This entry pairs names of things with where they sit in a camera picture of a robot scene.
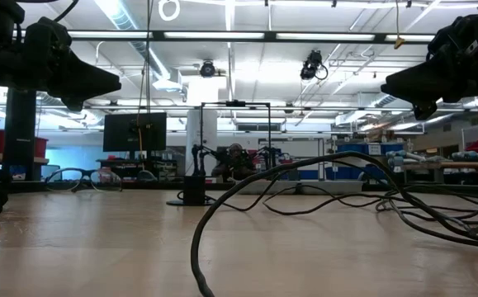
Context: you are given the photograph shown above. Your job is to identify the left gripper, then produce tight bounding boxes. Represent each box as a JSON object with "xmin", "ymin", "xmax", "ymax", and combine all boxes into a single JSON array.
[{"xmin": 0, "ymin": 16, "xmax": 122, "ymax": 112}]

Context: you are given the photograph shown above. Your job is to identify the thin black cord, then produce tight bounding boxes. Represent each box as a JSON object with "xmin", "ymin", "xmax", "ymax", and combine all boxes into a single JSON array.
[{"xmin": 176, "ymin": 150, "xmax": 478, "ymax": 297}]

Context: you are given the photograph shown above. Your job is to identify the hanging yellow tag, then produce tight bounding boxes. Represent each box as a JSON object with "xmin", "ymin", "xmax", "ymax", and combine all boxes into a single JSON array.
[{"xmin": 393, "ymin": 0, "xmax": 405, "ymax": 50}]

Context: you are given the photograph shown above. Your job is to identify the black computer monitor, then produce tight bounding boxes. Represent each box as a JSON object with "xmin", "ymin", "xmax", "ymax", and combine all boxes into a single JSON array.
[{"xmin": 102, "ymin": 111, "xmax": 168, "ymax": 153}]

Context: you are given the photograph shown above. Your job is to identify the black rimmed eyeglasses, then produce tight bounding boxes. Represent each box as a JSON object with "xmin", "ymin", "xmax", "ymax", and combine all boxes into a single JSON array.
[{"xmin": 44, "ymin": 167, "xmax": 123, "ymax": 193}]

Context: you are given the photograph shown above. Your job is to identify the wooden workbench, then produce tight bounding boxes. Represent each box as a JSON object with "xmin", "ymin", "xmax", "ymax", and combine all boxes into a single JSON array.
[{"xmin": 401, "ymin": 159, "xmax": 478, "ymax": 185}]

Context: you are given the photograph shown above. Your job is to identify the blue storage bins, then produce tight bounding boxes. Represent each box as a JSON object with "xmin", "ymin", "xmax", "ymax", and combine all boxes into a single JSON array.
[{"xmin": 336, "ymin": 142, "xmax": 405, "ymax": 156}]

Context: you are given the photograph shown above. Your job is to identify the grey plastic tool case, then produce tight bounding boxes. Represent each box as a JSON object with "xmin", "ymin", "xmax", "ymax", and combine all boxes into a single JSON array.
[{"xmin": 236, "ymin": 179, "xmax": 364, "ymax": 196}]

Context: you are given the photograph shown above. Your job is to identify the background robot station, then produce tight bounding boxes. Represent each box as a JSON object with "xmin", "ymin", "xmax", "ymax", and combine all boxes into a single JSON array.
[{"xmin": 192, "ymin": 100, "xmax": 283, "ymax": 182}]

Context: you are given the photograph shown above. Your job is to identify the black bar with light strips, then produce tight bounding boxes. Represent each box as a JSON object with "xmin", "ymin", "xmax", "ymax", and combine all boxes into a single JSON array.
[{"xmin": 13, "ymin": 29, "xmax": 440, "ymax": 43}]

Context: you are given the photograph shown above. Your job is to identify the person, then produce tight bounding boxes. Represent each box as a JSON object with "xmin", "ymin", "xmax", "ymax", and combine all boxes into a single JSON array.
[{"xmin": 211, "ymin": 143, "xmax": 258, "ymax": 182}]

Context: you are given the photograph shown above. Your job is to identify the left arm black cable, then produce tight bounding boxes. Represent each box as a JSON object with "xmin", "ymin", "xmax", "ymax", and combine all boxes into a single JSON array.
[{"xmin": 52, "ymin": 0, "xmax": 81, "ymax": 24}]

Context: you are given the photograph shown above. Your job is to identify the white hanging ring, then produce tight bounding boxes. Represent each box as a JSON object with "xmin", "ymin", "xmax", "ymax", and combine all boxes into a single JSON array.
[{"xmin": 158, "ymin": 0, "xmax": 181, "ymax": 22}]

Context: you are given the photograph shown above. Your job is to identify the black camera with cable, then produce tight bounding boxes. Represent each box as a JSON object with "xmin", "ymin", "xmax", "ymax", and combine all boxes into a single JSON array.
[{"xmin": 299, "ymin": 49, "xmax": 329, "ymax": 82}]

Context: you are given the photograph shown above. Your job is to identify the round black camera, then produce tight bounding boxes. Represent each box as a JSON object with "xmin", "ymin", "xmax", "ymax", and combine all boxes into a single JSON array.
[{"xmin": 199, "ymin": 60, "xmax": 217, "ymax": 78}]

